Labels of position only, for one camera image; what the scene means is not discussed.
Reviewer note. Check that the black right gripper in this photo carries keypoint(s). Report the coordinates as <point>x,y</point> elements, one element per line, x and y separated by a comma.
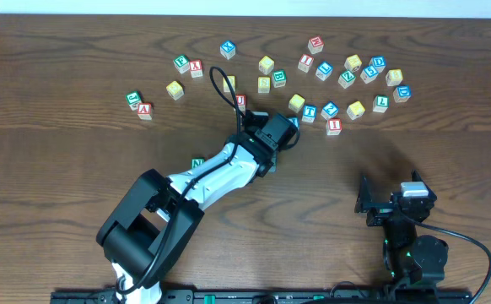
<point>384,207</point>

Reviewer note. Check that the blue P block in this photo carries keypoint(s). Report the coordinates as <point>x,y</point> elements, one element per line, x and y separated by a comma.
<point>295,121</point>

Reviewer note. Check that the red U block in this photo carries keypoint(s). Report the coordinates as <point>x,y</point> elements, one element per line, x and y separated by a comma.
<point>241,102</point>

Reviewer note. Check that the green N block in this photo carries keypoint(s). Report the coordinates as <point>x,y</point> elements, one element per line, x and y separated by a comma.
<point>196,162</point>

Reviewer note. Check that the red i block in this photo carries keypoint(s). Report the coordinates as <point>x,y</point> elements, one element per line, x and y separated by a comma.
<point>305,63</point>
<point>333,126</point>

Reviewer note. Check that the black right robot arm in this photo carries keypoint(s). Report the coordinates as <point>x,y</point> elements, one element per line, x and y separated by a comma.
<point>413,260</point>

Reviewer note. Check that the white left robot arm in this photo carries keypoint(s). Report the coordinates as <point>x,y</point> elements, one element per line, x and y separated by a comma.
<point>149,229</point>

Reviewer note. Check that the yellow block centre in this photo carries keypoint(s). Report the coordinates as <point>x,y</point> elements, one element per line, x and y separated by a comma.
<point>296,103</point>

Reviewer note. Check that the blue T block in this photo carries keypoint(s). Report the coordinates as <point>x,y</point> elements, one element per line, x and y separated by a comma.
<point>309,113</point>

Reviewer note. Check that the yellow block beside B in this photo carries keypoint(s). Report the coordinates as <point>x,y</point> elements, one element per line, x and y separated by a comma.
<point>263,85</point>

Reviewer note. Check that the green B block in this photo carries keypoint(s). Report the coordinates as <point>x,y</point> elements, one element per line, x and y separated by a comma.
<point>279,78</point>

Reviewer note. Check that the blue 2 block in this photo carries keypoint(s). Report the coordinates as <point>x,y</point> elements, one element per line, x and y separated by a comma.
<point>329,110</point>

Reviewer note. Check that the yellow O block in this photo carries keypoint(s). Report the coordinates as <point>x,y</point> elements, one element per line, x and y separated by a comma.
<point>229,83</point>

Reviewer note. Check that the green 7 block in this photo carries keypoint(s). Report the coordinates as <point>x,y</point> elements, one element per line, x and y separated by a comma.
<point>381,104</point>

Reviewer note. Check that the yellow pen picture block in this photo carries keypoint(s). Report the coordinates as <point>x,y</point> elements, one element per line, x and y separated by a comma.
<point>355,110</point>

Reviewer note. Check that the yellow block rear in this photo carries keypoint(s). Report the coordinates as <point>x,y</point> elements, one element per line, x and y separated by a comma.
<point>266,65</point>

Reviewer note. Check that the blue D block front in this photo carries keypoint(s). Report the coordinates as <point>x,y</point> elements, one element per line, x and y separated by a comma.
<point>402,93</point>

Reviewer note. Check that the blue d block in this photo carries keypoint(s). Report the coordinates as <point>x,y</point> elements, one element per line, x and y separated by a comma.
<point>402,93</point>
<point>378,63</point>

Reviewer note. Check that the blue L block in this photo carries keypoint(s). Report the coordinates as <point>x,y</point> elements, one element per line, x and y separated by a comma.
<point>324,71</point>

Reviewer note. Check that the yellow block far left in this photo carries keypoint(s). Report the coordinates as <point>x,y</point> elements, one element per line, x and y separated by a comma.
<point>175,90</point>

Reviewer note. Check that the blue X block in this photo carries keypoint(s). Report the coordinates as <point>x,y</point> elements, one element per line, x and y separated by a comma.
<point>227,49</point>

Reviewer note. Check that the red Y block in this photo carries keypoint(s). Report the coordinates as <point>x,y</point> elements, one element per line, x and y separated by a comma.
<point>196,68</point>

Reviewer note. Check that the yellow block right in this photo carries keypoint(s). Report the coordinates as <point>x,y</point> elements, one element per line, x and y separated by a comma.
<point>394,77</point>

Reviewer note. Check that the green Z block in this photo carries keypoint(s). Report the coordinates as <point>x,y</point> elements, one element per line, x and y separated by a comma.
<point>346,79</point>

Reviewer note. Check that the blue 5 block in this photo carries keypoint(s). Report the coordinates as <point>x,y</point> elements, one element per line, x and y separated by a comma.
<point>369,74</point>

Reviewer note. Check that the red H block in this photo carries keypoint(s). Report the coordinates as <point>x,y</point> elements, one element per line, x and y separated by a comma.
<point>315,45</point>

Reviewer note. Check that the green F block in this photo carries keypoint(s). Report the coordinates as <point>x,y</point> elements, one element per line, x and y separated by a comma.
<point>182,63</point>

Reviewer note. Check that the blue D block rear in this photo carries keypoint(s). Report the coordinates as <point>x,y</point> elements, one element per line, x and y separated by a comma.
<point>378,63</point>

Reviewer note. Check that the yellow monkey picture block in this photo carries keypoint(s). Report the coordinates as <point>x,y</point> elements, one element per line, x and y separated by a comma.
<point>353,63</point>

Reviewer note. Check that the red A block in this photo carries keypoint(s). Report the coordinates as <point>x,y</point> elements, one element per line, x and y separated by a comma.
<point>145,111</point>

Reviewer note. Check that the green J block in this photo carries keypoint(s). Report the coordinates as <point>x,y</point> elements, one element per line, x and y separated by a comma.
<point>134,99</point>

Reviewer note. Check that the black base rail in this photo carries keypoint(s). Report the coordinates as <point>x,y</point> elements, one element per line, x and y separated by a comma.
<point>341,293</point>

